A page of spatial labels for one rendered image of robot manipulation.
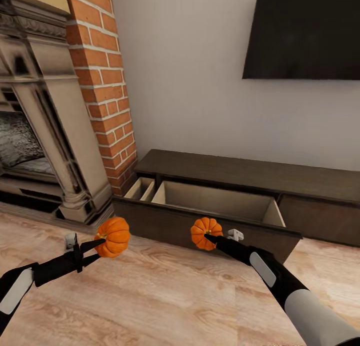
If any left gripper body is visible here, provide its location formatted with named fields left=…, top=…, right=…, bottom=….
left=50, top=244, right=83, bottom=280

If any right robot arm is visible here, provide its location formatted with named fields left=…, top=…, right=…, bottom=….
left=204, top=229, right=360, bottom=346

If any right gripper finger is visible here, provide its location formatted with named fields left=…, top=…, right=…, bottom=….
left=204, top=234, right=220, bottom=244

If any pumpkin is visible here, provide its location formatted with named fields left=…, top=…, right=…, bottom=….
left=95, top=217, right=131, bottom=258
left=190, top=217, right=224, bottom=251

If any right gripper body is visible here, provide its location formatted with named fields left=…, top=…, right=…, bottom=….
left=216, top=236, right=242, bottom=260

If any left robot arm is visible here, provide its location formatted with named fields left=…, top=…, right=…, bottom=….
left=0, top=232, right=105, bottom=337

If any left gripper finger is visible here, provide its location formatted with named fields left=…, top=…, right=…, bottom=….
left=79, top=239, right=105, bottom=258
left=81, top=253, right=100, bottom=267

